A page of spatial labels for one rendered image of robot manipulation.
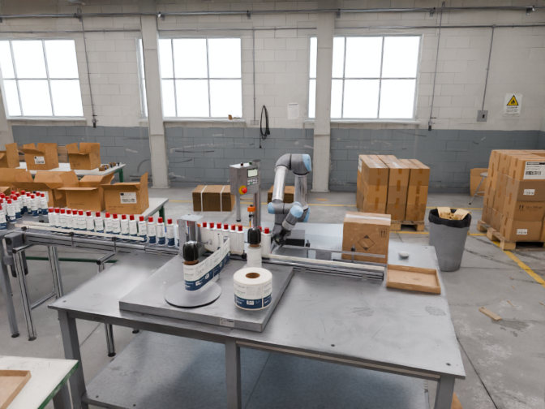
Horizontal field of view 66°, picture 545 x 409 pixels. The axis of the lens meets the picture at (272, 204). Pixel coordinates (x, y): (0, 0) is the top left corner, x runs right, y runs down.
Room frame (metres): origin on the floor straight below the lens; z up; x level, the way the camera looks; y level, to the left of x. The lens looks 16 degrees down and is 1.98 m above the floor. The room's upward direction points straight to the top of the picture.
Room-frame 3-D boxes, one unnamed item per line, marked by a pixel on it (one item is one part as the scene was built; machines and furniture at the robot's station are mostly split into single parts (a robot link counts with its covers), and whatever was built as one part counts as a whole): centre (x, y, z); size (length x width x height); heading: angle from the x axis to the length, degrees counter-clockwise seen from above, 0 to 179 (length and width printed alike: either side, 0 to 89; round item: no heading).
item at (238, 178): (2.70, 0.19, 1.38); 0.17 x 0.10 x 0.19; 129
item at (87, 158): (6.15, 2.82, 0.97); 0.43 x 0.42 x 0.37; 171
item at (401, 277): (2.32, -0.85, 0.85); 0.30 x 0.26 x 0.04; 74
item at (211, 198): (6.76, 0.98, 0.16); 0.65 x 0.54 x 0.32; 89
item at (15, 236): (3.01, 2.01, 0.71); 0.15 x 0.12 x 0.34; 164
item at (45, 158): (6.12, 3.44, 0.97); 0.42 x 0.39 x 0.37; 172
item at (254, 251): (2.30, 0.11, 1.03); 0.09 x 0.09 x 0.30
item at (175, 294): (2.06, 0.44, 0.89); 0.31 x 0.31 x 0.01
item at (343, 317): (2.46, 0.01, 0.82); 2.10 x 1.50 x 0.02; 74
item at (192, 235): (2.62, 0.54, 1.01); 0.14 x 0.13 x 0.26; 74
